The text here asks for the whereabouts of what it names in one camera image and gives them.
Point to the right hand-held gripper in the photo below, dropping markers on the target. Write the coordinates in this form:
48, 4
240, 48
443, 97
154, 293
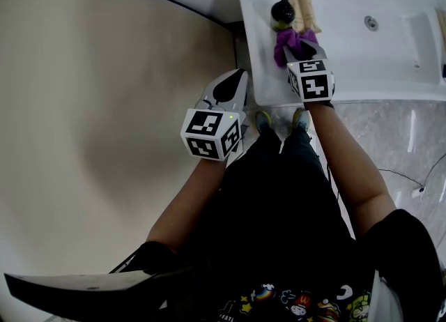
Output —
315, 85

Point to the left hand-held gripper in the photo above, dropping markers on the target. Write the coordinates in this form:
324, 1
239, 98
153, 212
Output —
212, 129

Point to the purple cloth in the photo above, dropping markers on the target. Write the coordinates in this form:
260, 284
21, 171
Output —
287, 40

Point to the black and green soap dispenser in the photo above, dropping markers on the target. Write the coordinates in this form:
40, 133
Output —
283, 10

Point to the person's left forearm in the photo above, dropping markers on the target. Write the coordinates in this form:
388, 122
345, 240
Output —
195, 195

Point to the person's right forearm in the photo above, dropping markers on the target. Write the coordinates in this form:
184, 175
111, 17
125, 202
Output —
348, 167

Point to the person's left shoe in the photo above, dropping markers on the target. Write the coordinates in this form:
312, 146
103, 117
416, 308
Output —
262, 120

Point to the person's shoe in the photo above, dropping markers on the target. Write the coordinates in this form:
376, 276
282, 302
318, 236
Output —
301, 118
262, 120

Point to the white ceramic sink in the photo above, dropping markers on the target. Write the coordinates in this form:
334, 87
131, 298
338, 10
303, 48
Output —
366, 62

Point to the person's right shoe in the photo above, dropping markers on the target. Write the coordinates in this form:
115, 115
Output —
301, 118

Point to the chrome sink drain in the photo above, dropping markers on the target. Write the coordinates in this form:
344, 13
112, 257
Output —
371, 23

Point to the person's black trousers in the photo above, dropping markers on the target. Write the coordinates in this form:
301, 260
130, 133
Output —
278, 191

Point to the person's black printed shirt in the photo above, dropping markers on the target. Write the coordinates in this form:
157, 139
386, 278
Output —
285, 278

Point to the dark grey board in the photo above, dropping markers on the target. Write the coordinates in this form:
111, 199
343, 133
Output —
76, 287

